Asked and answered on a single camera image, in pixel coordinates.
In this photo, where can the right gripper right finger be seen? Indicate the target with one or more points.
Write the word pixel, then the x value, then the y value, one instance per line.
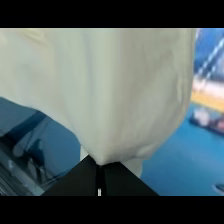
pixel 126 183

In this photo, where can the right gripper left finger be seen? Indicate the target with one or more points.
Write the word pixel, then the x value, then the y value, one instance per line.
pixel 78 181

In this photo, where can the cream shirt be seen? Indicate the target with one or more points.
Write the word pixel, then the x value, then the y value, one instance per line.
pixel 110 90

